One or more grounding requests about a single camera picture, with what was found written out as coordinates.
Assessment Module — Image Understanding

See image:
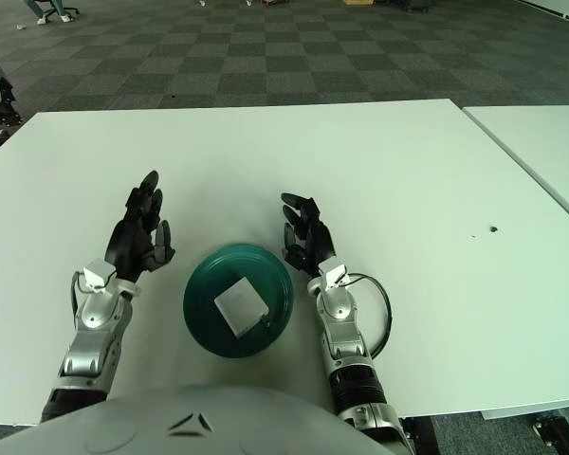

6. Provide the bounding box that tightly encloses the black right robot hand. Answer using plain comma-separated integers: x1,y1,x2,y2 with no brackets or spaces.
280,191,338,278

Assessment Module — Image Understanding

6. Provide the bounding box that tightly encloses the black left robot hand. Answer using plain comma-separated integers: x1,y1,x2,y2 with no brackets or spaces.
104,170,176,284

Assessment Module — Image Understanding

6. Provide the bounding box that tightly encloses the white charger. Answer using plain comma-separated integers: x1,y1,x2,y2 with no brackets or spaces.
213,278,272,339

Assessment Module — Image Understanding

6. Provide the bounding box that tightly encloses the green plate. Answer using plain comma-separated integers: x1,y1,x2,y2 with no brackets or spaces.
182,243,294,359

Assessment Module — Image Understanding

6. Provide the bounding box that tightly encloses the grey robot torso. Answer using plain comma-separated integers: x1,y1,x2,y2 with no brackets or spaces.
0,382,381,455

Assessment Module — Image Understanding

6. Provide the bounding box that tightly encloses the white side table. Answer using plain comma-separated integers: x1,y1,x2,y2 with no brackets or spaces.
461,104,569,227

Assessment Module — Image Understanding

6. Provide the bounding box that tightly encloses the black office chair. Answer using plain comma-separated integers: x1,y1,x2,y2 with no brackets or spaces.
31,0,81,23

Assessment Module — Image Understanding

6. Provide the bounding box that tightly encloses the seated person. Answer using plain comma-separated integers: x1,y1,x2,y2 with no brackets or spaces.
24,0,73,26

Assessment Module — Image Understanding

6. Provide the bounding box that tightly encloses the black table leg frame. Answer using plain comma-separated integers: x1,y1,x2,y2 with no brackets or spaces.
400,410,569,455

